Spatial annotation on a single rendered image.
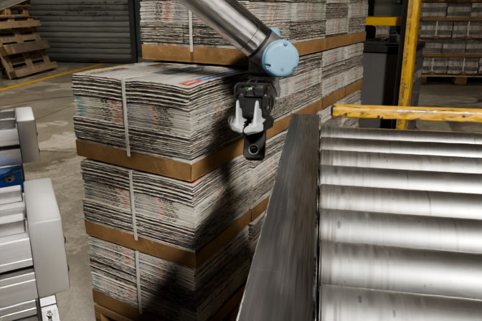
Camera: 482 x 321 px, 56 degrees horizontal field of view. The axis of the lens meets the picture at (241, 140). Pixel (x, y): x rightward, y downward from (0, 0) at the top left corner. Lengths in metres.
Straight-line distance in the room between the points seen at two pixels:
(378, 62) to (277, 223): 2.33
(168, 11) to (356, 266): 1.10
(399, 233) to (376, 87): 2.31
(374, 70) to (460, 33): 3.93
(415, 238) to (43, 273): 0.38
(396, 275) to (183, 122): 0.71
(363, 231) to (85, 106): 0.92
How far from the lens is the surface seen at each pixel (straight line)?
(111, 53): 8.85
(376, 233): 0.44
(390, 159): 0.62
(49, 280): 0.55
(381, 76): 2.71
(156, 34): 1.40
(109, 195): 1.25
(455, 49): 6.59
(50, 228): 0.52
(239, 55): 1.24
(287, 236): 0.39
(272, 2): 1.38
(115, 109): 1.14
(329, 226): 0.43
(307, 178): 0.52
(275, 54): 0.92
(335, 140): 0.68
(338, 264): 0.38
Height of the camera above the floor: 0.99
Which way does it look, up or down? 16 degrees down
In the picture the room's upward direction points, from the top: straight up
